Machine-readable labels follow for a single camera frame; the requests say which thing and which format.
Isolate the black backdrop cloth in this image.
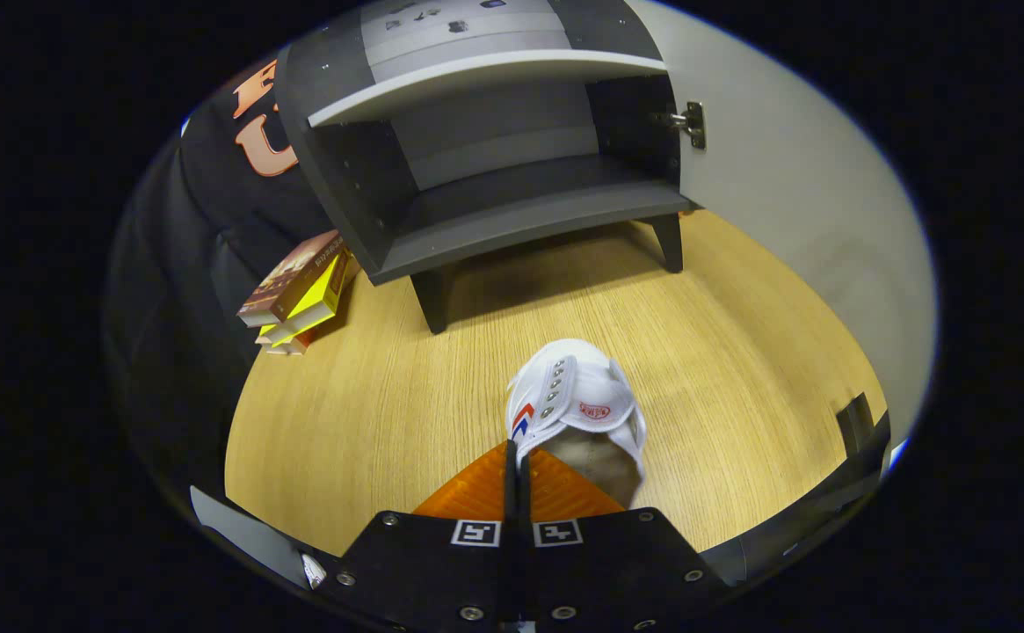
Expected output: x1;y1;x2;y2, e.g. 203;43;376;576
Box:
103;57;363;520

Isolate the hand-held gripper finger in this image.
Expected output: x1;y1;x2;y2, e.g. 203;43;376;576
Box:
519;447;732;633
316;441;519;633

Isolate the brown cover book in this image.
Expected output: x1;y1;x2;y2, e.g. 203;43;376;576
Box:
237;230;343;329

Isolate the grey shoe cabinet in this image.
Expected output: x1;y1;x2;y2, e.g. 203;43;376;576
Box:
274;0;706;335

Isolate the yellow book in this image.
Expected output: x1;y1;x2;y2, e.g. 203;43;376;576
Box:
257;249;354;346

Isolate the thin orange book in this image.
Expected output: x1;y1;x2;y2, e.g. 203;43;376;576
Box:
255;325;312;356

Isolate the white canvas shoe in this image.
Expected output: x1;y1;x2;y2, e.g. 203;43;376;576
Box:
505;338;649;511

